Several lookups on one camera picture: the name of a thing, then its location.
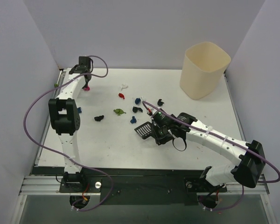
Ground black slotted scoop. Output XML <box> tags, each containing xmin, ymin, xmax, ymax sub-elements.
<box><xmin>134</xmin><ymin>121</ymin><xmax>153</xmax><ymax>140</ymax></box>

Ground black paper scrap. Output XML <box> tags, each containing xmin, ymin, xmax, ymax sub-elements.
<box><xmin>94</xmin><ymin>115</ymin><xmax>105</xmax><ymax>122</ymax></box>
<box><xmin>157</xmin><ymin>99</ymin><xmax>164</xmax><ymax>106</ymax></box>
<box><xmin>132</xmin><ymin>106</ymin><xmax>143</xmax><ymax>113</ymax></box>

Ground dark blue paper scrap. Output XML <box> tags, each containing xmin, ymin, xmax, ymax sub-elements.
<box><xmin>134</xmin><ymin>98</ymin><xmax>141</xmax><ymax>105</ymax></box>

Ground green paper scrap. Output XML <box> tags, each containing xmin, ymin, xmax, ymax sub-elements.
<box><xmin>113</xmin><ymin>108</ymin><xmax>126</xmax><ymax>116</ymax></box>

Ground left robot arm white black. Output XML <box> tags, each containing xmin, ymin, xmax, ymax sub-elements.
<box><xmin>48</xmin><ymin>56</ymin><xmax>93</xmax><ymax>192</ymax></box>

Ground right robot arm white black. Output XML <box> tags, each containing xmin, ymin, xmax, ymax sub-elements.
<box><xmin>151</xmin><ymin>112</ymin><xmax>265</xmax><ymax>191</ymax></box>

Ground cream plastic waste bin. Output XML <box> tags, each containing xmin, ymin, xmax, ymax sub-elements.
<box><xmin>180</xmin><ymin>42</ymin><xmax>231</xmax><ymax>100</ymax></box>

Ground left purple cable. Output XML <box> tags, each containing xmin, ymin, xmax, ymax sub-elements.
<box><xmin>23</xmin><ymin>55</ymin><xmax>115</xmax><ymax>212</ymax></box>

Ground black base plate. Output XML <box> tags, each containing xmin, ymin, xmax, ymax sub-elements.
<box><xmin>32</xmin><ymin>167</ymin><xmax>227</xmax><ymax>208</ymax></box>

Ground aluminium frame rail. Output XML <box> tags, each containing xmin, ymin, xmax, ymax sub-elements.
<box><xmin>19</xmin><ymin>176</ymin><xmax>270</xmax><ymax>196</ymax></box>

